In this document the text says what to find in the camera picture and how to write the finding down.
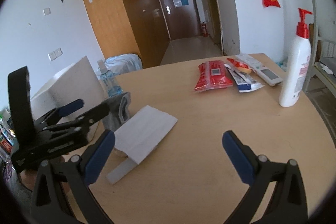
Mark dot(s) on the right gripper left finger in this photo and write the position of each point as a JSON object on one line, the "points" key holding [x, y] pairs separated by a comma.
{"points": [[49, 203]]}

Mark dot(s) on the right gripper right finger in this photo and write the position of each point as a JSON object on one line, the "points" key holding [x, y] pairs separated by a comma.
{"points": [[288, 202]]}

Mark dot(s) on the grey sock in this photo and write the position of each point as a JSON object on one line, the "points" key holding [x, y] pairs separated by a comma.
{"points": [[118, 111]]}

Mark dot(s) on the white paper tissue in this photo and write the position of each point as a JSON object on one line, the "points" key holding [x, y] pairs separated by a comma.
{"points": [[143, 132]]}

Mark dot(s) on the green white plastic bag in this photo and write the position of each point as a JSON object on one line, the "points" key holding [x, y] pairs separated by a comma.
{"points": [[119, 153]]}

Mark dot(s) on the white foam stick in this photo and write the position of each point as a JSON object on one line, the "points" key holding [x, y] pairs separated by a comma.
{"points": [[121, 171]]}

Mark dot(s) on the bottles group on side table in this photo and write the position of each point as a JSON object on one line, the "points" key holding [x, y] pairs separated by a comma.
{"points": [[7, 137]]}

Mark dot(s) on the white foam box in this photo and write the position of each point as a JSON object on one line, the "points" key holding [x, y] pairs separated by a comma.
{"points": [[77, 81]]}

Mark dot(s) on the blue spray bottle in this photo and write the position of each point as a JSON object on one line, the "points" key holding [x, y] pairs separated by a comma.
{"points": [[109, 81]]}

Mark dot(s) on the light blue covered bin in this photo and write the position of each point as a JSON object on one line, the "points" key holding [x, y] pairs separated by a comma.
{"points": [[123, 64]]}

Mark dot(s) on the white remote control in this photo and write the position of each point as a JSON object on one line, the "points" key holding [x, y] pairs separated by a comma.
{"points": [[269, 76]]}

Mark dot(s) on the white lotion pump bottle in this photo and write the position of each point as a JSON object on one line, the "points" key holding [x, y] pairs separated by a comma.
{"points": [[298, 63]]}

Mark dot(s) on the blue white small packet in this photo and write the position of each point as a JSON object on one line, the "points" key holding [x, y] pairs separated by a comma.
{"points": [[244, 82]]}

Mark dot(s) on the red orange small packet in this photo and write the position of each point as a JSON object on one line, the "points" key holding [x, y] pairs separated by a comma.
{"points": [[240, 66]]}

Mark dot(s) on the red snack packet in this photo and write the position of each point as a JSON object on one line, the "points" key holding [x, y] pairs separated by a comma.
{"points": [[212, 76]]}

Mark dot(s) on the wooden wardrobe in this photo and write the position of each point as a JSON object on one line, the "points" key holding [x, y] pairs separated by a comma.
{"points": [[129, 26]]}

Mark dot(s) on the dark brown entrance door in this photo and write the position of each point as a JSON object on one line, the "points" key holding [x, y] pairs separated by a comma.
{"points": [[182, 18]]}

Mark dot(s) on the red fire extinguisher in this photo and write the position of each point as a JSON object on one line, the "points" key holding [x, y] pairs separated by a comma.
{"points": [[204, 29]]}

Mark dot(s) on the brown side door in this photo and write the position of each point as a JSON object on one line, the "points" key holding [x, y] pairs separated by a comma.
{"points": [[215, 20]]}

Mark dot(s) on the double wall socket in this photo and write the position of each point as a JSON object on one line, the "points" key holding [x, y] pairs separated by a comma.
{"points": [[55, 54]]}

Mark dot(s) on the white wall switch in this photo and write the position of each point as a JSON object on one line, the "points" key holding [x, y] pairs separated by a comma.
{"points": [[46, 11]]}

